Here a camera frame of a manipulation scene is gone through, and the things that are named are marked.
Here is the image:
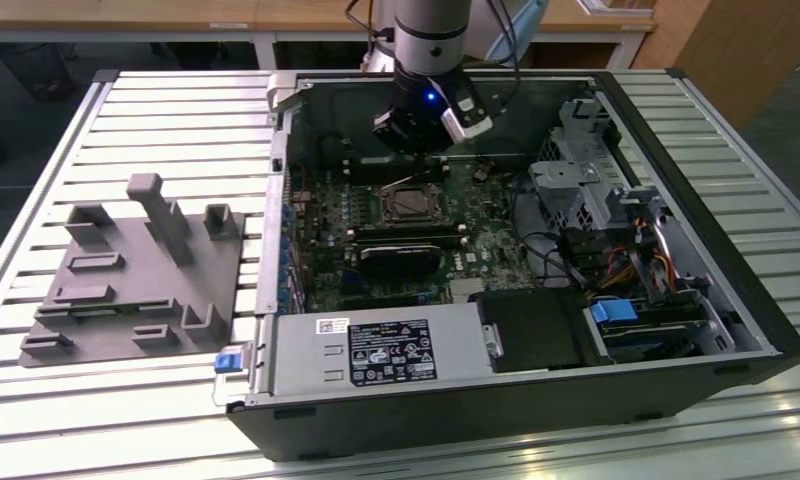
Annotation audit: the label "black CPU socket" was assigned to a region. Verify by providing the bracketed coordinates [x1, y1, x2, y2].
[376, 183, 456, 227]

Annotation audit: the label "black open PC case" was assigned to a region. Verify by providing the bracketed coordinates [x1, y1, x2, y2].
[224, 67, 800, 461]

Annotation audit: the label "black camera cable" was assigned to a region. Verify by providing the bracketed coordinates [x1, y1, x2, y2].
[484, 0, 530, 119]

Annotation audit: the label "silver metal drive cage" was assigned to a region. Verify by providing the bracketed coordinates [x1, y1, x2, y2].
[524, 97, 675, 236]

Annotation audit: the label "silver chipset heatsink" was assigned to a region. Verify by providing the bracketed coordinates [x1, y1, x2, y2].
[450, 279, 488, 301]

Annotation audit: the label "wooden desk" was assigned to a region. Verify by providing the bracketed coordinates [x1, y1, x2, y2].
[0, 0, 659, 71]

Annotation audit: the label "black RAM slot bank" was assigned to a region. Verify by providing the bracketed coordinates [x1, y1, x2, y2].
[346, 158, 443, 184]

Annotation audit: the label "orange and yellow wires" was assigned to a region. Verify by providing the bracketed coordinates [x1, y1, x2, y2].
[599, 244, 679, 291]

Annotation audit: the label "silver CPU plate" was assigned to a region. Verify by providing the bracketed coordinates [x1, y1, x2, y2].
[394, 192, 439, 217]

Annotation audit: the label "black graphics card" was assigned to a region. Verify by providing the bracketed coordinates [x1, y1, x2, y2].
[356, 242, 446, 280]

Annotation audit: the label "blue disk carrier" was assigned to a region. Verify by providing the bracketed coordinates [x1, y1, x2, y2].
[590, 298, 639, 326]

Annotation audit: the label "grey power supply unit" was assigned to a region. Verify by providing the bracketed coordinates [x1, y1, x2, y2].
[266, 299, 508, 396]

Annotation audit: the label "black expansion slot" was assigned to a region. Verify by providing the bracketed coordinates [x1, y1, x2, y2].
[339, 292, 455, 310]

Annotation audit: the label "black power supply label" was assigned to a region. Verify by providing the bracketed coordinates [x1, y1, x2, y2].
[347, 319, 442, 389]

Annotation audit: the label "silver disk bay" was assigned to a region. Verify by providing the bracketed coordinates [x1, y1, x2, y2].
[583, 299, 739, 364]

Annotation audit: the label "grey parts rack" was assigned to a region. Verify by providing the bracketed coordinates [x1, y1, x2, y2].
[17, 172, 248, 370]

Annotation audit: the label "green motherboard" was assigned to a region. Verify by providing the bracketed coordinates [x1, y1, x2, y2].
[283, 159, 555, 314]

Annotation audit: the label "wooden cabinet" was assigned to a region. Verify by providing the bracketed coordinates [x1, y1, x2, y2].
[633, 0, 800, 131]

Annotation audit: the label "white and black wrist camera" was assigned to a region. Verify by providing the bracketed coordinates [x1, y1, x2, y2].
[439, 77, 495, 146]

